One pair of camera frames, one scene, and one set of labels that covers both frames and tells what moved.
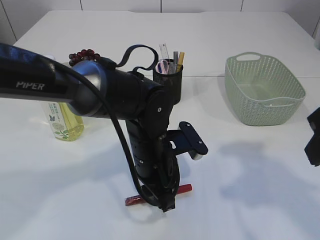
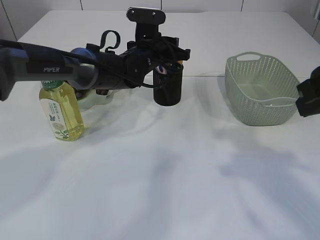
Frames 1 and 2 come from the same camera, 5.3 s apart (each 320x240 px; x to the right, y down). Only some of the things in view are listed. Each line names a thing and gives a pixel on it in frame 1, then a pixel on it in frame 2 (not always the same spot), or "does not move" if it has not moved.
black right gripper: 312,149 to 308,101
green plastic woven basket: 262,90 does not move
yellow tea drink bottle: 66,125 does not move
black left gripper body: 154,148 to 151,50
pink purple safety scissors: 162,67 does not move
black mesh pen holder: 168,73 does not move
